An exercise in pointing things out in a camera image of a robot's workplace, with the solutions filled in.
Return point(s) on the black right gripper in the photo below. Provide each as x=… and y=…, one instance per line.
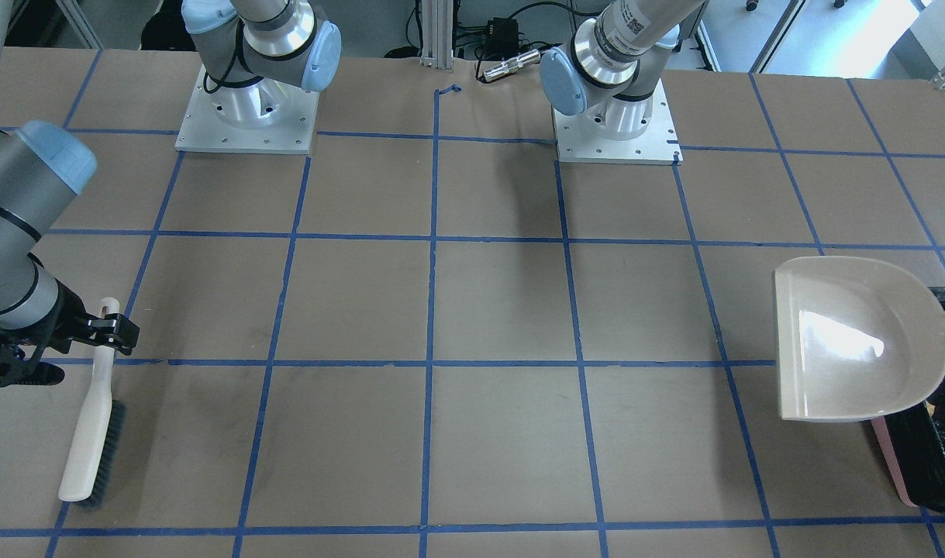
x=70, y=315

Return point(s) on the white hand brush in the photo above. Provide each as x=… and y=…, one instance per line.
x=89, y=462

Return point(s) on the beige plastic dustpan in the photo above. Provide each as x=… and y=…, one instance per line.
x=857, y=339

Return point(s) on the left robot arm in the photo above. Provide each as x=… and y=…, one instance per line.
x=609, y=69

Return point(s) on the pink bin with black liner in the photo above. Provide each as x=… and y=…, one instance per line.
x=913, y=446

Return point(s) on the black power adapter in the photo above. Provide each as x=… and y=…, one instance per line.
x=501, y=35

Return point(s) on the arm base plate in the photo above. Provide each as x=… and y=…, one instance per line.
x=264, y=118
x=619, y=143

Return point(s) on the aluminium frame post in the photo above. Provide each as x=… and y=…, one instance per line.
x=437, y=34

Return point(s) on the silver cable connector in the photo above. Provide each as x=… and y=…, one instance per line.
x=510, y=66

